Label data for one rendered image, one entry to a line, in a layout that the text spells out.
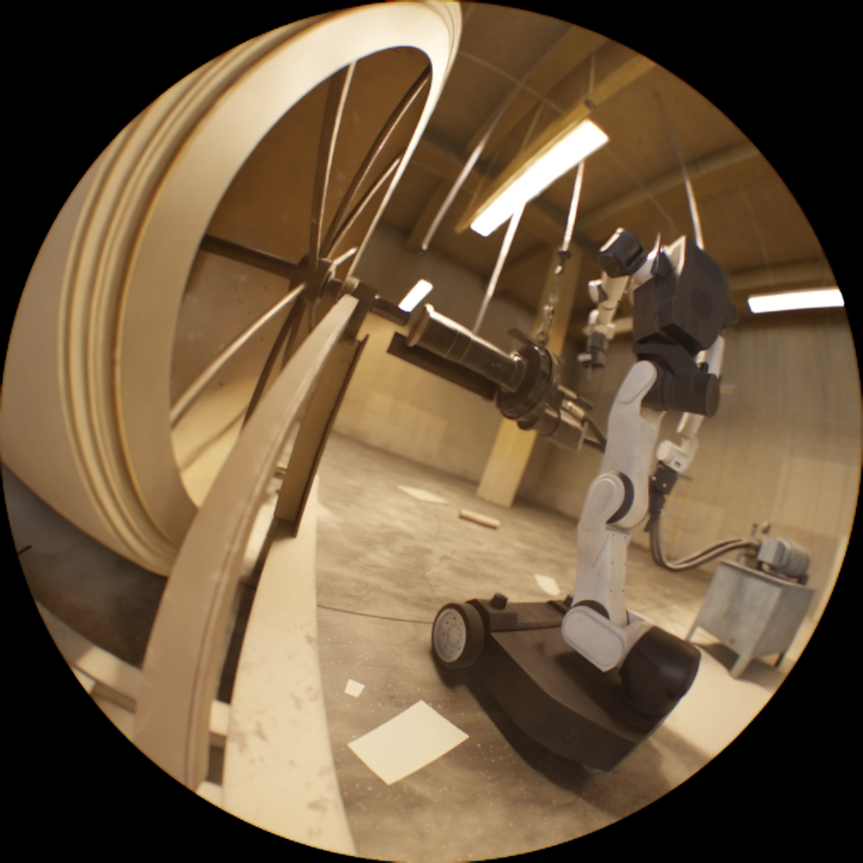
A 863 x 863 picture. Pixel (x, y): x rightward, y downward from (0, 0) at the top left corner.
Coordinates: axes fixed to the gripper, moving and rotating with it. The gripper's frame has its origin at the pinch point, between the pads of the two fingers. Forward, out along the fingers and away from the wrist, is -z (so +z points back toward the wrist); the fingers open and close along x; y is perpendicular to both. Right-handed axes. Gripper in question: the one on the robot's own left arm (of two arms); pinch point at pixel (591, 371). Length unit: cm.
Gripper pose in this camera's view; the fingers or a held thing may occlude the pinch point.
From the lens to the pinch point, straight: 140.8
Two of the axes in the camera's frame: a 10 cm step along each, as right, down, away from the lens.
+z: 3.5, -9.4, 0.4
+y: -8.7, -3.4, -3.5
